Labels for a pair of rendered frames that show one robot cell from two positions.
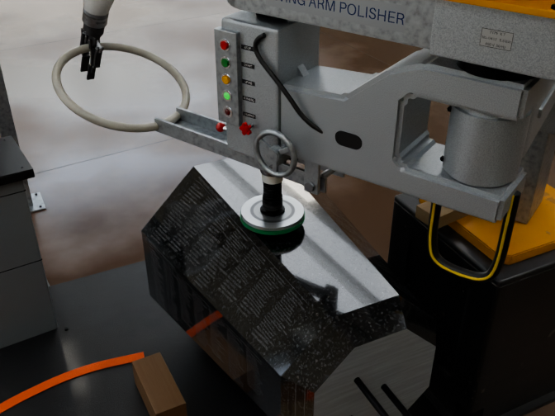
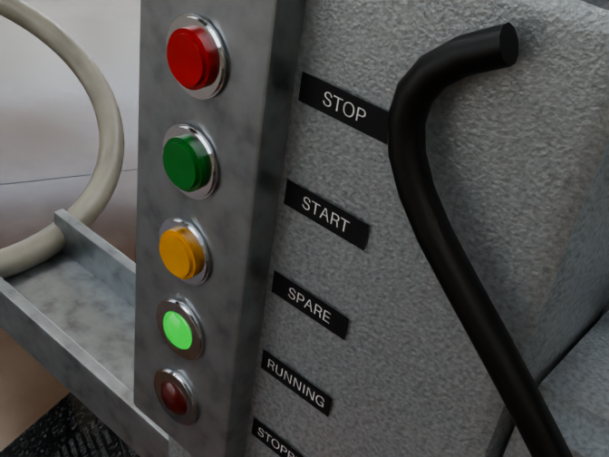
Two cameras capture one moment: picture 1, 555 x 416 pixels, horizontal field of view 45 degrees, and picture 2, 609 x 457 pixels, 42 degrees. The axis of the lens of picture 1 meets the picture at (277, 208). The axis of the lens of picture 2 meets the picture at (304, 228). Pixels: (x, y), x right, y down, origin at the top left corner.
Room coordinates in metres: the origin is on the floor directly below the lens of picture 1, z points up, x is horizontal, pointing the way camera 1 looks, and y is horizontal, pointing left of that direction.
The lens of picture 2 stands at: (1.52, 0.09, 1.61)
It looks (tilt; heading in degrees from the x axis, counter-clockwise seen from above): 34 degrees down; 1
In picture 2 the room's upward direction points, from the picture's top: 9 degrees clockwise
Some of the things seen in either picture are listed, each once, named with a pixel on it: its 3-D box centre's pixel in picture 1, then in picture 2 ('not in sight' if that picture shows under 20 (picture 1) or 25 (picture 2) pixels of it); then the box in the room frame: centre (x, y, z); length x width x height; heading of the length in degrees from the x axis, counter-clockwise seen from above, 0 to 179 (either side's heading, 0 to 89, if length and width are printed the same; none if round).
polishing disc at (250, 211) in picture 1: (272, 211); not in sight; (1.89, 0.02, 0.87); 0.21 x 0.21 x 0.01
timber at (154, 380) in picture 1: (158, 392); not in sight; (1.82, 0.46, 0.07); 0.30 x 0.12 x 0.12; 27
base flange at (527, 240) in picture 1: (508, 208); not in sight; (2.08, -0.85, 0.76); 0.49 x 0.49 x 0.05; 26
